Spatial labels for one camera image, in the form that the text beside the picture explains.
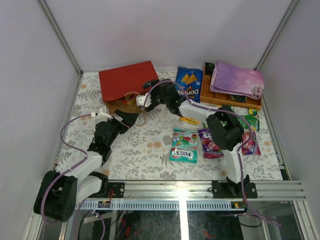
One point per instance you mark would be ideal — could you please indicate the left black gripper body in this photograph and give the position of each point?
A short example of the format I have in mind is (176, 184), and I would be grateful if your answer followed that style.
(119, 122)

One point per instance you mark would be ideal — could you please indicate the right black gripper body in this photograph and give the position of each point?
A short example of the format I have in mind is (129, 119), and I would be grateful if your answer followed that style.
(157, 98)

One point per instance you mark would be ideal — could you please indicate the blue Doritos chip bag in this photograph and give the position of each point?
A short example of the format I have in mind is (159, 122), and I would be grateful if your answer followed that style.
(191, 81)

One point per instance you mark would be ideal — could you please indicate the red paper bag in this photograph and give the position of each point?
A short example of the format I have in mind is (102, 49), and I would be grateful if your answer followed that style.
(116, 82)

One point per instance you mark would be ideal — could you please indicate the small yellow snack packet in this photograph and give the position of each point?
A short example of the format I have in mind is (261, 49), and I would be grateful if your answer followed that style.
(189, 120)

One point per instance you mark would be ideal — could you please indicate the teal Fox's candy bag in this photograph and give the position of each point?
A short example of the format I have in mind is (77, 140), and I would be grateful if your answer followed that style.
(184, 147)

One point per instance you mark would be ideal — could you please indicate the green snack bag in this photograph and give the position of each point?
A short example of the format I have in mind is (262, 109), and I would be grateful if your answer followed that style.
(251, 116)

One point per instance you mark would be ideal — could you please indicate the purple Fox's candy bag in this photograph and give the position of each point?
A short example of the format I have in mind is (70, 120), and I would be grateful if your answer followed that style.
(252, 146)

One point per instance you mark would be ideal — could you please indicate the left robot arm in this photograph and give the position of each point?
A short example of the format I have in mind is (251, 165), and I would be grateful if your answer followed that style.
(60, 191)

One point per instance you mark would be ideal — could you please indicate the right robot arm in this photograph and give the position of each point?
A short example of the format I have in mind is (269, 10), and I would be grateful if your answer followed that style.
(224, 125)

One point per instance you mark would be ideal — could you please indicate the colourful snack in bag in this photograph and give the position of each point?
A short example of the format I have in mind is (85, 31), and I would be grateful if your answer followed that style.
(129, 98)

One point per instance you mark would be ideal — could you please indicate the floral table mat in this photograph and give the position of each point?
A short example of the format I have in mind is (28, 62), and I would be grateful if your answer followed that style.
(143, 152)

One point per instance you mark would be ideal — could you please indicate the black item in tray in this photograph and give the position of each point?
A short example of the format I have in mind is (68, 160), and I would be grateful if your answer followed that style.
(209, 68)

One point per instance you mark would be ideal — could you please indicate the purple folded cloth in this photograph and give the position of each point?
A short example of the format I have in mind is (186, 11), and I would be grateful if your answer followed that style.
(234, 80)

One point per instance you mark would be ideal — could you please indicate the dark green tray packet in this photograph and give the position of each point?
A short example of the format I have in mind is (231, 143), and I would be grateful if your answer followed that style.
(238, 98)

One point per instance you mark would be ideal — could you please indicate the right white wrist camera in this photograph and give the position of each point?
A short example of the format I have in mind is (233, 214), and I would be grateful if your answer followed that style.
(143, 100)

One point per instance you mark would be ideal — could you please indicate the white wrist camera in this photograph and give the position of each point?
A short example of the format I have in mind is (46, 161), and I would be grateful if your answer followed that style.
(102, 114)
(143, 100)

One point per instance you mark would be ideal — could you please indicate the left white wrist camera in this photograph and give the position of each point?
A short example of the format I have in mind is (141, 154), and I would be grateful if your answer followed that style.
(102, 114)

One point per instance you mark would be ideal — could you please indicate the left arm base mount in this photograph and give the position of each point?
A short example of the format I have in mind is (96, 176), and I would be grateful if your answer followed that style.
(115, 188)

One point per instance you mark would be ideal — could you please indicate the aluminium front rail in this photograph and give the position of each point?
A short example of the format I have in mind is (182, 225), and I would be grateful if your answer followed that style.
(197, 195)

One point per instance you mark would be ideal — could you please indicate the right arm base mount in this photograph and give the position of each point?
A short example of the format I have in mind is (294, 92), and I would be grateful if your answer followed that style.
(230, 190)

